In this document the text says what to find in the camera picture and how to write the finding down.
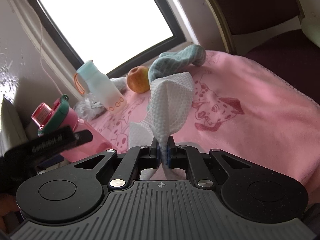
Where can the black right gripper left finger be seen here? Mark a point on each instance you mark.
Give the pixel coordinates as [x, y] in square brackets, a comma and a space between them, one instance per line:
[149, 155]

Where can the teal knitted cloth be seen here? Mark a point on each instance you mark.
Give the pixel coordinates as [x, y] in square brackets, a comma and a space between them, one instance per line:
[169, 63]

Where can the crumpled clear plastic bag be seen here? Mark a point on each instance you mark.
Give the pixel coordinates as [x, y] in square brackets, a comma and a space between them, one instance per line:
[89, 108]

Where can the pink bottle with green lid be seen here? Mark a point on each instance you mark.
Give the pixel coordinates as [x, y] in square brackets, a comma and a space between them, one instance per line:
[49, 119]

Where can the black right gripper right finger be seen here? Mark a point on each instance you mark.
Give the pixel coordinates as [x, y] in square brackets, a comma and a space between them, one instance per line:
[175, 155]

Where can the orange apple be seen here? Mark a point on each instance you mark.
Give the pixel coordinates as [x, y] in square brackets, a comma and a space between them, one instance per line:
[137, 79]

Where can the white textured wipe cloth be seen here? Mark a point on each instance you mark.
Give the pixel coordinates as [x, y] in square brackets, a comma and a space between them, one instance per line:
[168, 109]

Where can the dark maroon chair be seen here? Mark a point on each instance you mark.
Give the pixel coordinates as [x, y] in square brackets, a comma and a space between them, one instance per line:
[242, 17]

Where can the frosted bottle with mint lid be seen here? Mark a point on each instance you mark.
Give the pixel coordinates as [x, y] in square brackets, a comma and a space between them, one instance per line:
[100, 86]

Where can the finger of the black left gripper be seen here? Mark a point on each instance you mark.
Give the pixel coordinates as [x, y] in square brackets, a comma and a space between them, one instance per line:
[34, 152]

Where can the pink dalmatian print towel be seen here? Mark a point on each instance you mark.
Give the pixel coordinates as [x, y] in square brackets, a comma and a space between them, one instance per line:
[244, 109]

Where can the black framed window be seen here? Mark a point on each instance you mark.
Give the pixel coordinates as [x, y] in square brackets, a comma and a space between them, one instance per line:
[117, 35]

